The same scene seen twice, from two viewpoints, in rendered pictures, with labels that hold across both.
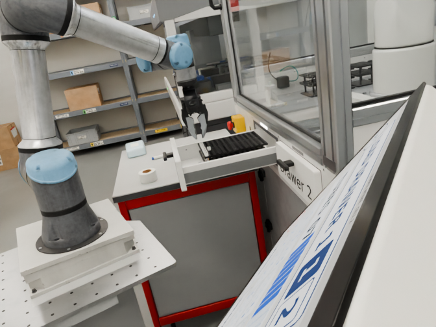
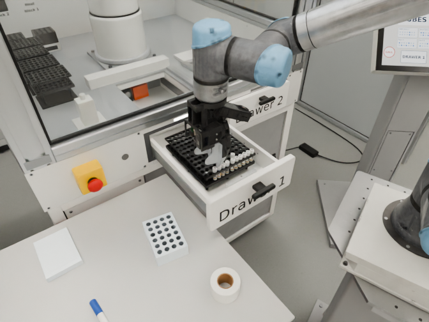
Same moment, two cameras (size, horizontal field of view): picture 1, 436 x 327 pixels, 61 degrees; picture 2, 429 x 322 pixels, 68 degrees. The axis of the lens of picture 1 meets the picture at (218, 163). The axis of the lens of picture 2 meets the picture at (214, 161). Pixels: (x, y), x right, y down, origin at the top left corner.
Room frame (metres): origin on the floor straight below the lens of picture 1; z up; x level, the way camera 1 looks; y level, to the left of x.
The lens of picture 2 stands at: (1.60, 0.60, 1.48)
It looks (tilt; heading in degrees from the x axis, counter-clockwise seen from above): 41 degrees down; 241
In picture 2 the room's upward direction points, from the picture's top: straight up
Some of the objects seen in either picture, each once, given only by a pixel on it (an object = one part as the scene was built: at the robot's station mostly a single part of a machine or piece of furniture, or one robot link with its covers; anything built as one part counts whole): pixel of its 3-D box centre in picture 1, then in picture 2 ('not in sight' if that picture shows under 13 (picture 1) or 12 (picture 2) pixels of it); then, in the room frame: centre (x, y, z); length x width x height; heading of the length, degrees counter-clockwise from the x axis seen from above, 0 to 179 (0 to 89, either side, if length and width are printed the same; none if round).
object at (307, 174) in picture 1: (296, 172); (258, 104); (0.96, -0.22, 0.87); 0.29 x 0.02 x 0.11; 7
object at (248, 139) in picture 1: (231, 151); (209, 153); (1.26, -0.06, 0.87); 0.22 x 0.18 x 0.06; 97
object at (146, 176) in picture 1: (148, 175); (225, 285); (1.40, 0.29, 0.78); 0.07 x 0.07 x 0.04
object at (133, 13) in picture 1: (144, 12); not in sight; (5.08, 0.58, 1.61); 0.40 x 0.30 x 0.17; 97
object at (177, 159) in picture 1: (177, 162); (252, 191); (1.23, 0.14, 0.87); 0.29 x 0.02 x 0.11; 7
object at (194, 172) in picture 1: (234, 152); (207, 153); (1.26, -0.07, 0.86); 0.40 x 0.26 x 0.06; 97
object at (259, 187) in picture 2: (168, 155); (260, 188); (1.23, 0.17, 0.91); 0.07 x 0.04 x 0.01; 7
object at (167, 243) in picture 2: not in sight; (165, 237); (1.47, 0.10, 0.78); 0.12 x 0.08 x 0.04; 87
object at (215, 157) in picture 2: (191, 126); (214, 158); (1.31, 0.07, 0.97); 0.06 x 0.03 x 0.09; 7
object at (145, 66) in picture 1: (157, 58); (262, 59); (1.24, 0.13, 1.23); 0.11 x 0.11 x 0.08; 34
